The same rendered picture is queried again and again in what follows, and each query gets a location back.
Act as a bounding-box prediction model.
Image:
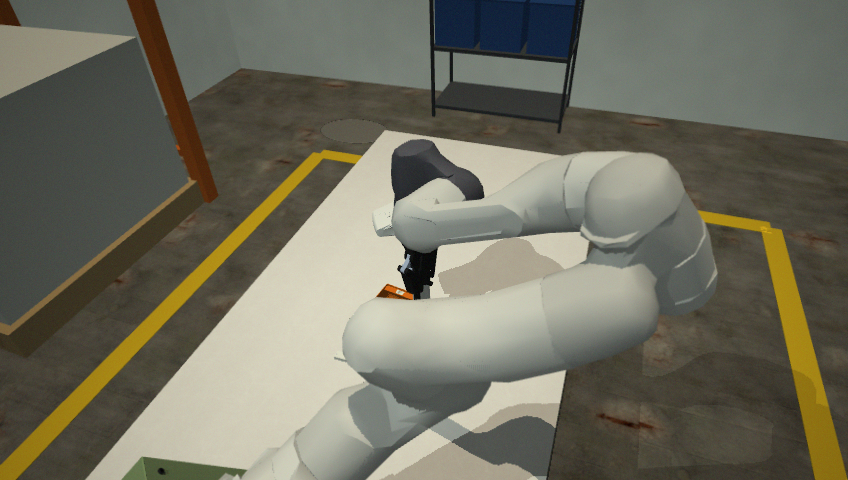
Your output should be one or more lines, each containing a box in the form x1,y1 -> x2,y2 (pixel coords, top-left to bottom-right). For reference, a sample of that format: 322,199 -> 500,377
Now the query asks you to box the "orange rack of bins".
375,284 -> 413,300

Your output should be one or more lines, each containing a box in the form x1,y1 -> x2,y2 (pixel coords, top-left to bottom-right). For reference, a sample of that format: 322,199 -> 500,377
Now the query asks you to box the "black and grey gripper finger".
423,248 -> 438,299
397,253 -> 425,300

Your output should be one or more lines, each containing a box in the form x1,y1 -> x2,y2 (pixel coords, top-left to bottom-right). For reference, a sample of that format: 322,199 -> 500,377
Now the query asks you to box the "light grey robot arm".
219,139 -> 718,480

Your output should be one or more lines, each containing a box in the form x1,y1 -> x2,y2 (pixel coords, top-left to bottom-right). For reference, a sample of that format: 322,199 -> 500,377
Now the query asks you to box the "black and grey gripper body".
401,243 -> 420,266

